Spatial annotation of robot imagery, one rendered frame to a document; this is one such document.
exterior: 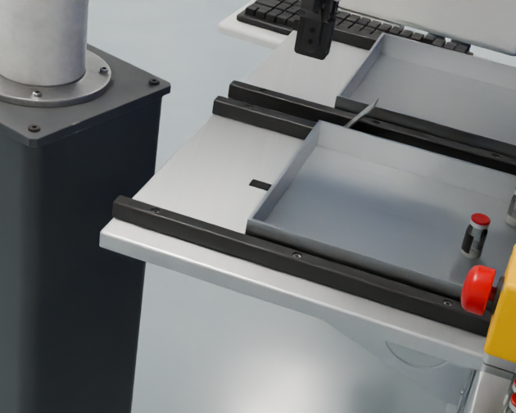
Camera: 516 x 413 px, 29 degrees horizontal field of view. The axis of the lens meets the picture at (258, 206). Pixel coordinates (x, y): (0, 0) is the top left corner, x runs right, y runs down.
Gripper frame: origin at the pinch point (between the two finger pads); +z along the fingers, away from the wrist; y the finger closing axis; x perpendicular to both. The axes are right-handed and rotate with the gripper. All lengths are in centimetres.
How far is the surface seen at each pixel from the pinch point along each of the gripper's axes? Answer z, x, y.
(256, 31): 30, 25, 68
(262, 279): 22.0, -1.7, -10.4
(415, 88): 21.9, -6.1, 44.1
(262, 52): 112, 73, 244
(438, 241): 21.7, -16.6, 5.8
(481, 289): 9.1, -21.8, -19.9
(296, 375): 110, 7, 79
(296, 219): 21.8, -1.5, 1.7
